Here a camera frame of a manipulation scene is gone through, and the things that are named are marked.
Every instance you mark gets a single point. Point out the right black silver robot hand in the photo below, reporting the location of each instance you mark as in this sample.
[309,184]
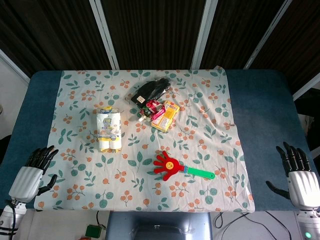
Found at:
[303,187]

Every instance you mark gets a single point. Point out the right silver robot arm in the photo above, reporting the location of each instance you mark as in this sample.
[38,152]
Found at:
[308,225]

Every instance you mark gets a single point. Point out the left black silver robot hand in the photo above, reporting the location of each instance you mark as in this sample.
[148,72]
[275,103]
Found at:
[25,182]

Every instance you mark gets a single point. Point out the white partition frame post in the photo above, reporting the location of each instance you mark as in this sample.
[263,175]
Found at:
[268,33]
[306,90]
[105,35]
[15,70]
[200,35]

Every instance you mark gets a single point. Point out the yellow snack box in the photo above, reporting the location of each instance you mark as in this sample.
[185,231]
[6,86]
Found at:
[167,117]

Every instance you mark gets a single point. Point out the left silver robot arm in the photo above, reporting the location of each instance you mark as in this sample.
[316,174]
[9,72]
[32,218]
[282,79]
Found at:
[7,220]

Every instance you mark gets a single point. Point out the green box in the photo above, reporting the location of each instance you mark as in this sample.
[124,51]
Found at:
[93,231]

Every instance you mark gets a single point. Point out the black gloves in plastic bag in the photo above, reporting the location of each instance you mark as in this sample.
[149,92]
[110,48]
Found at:
[150,91]

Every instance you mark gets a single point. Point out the white yellow trash bag pack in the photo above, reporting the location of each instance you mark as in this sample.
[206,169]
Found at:
[108,130]

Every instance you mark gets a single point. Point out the pink snack wrapper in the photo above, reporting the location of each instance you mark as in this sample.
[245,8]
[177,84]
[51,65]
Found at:
[158,113]

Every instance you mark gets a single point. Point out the red green drink pouch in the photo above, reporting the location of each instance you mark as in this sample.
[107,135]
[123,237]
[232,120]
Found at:
[148,110]

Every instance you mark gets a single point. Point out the floral leaf print tablecloth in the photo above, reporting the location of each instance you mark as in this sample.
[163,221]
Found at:
[75,125]

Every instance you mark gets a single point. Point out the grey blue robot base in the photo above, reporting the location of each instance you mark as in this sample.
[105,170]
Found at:
[160,221]

